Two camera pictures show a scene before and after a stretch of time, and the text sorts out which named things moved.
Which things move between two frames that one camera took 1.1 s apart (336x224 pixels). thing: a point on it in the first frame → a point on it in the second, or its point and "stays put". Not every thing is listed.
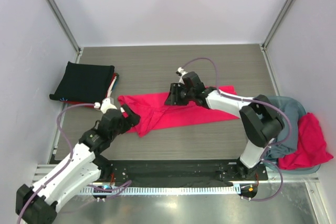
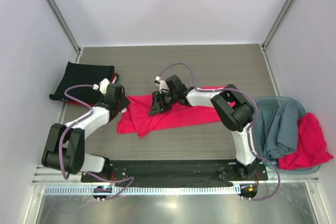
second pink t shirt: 312,149 stays put
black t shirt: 84,83 stays put
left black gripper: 132,119 → 125,102
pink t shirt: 153,114 stays put
